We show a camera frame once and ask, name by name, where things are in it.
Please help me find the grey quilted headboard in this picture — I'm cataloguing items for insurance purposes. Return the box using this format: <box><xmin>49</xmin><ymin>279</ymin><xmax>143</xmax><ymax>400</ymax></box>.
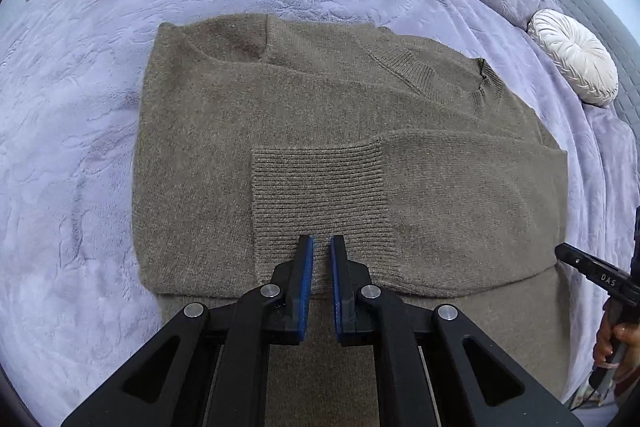
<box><xmin>556</xmin><ymin>0</ymin><xmax>640</xmax><ymax>139</ymax></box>

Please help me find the cream round pleated cushion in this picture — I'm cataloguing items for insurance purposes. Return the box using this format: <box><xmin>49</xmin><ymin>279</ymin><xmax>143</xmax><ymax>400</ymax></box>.
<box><xmin>527</xmin><ymin>9</ymin><xmax>620</xmax><ymax>107</ymax></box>

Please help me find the brown knit sweater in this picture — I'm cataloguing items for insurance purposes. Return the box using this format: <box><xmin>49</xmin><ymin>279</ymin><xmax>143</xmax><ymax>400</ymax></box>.
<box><xmin>132</xmin><ymin>14</ymin><xmax>570</xmax><ymax>426</ymax></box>

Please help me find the lavender embossed bed blanket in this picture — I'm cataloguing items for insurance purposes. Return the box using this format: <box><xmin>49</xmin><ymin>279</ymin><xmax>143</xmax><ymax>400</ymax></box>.
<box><xmin>1</xmin><ymin>0</ymin><xmax>639</xmax><ymax>426</ymax></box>

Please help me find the person right hand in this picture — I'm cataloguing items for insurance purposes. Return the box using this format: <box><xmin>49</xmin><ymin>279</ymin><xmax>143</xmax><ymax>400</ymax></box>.
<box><xmin>593</xmin><ymin>299</ymin><xmax>639</xmax><ymax>401</ymax></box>

